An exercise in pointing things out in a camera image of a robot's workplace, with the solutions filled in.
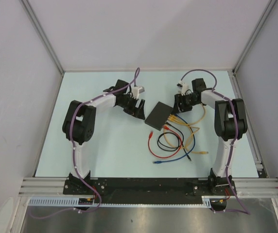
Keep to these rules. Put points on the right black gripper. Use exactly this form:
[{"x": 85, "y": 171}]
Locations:
[{"x": 177, "y": 108}]

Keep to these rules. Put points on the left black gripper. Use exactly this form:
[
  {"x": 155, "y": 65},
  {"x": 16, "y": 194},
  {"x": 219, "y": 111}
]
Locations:
[{"x": 137, "y": 112}]

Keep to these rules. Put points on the black network switch box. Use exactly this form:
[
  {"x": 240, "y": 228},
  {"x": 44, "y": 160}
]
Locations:
[{"x": 158, "y": 116}]

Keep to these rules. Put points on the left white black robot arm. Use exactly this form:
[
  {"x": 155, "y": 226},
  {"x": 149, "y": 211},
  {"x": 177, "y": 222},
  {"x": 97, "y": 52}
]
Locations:
[{"x": 79, "y": 125}]

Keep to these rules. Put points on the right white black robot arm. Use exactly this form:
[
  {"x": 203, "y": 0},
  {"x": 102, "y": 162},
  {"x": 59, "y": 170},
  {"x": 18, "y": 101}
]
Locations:
[{"x": 230, "y": 124}]

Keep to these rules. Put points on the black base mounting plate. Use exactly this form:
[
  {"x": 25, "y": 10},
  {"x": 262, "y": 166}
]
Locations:
[{"x": 149, "y": 191}]

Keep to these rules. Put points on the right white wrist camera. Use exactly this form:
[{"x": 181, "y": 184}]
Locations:
[{"x": 183, "y": 87}]

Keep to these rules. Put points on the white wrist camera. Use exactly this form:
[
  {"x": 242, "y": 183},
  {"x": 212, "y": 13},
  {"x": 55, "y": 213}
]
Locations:
[
  {"x": 136, "y": 91},
  {"x": 183, "y": 87}
]

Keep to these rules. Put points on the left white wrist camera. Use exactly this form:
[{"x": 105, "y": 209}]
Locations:
[{"x": 136, "y": 91}]

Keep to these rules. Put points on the aluminium right frame rail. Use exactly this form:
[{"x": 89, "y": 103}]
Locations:
[{"x": 260, "y": 166}]

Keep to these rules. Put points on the aluminium frame rail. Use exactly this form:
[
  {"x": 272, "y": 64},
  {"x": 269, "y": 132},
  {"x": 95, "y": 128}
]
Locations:
[
  {"x": 246, "y": 187},
  {"x": 260, "y": 166}
]

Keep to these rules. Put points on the aluminium front frame rail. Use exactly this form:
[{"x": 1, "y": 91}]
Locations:
[{"x": 246, "y": 187}]

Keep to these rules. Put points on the grey slotted cable duct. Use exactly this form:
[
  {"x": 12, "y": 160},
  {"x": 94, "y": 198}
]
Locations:
[{"x": 77, "y": 202}]

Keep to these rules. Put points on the aluminium right corner post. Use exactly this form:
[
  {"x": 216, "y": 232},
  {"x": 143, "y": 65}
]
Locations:
[{"x": 255, "y": 33}]

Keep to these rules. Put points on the aluminium corner post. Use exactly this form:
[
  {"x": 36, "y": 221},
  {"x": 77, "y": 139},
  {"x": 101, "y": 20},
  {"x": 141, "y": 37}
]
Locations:
[
  {"x": 255, "y": 33},
  {"x": 41, "y": 34}
]

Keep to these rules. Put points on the aluminium left corner post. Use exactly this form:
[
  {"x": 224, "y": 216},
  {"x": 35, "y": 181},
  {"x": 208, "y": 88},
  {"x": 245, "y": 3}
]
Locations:
[{"x": 41, "y": 34}]

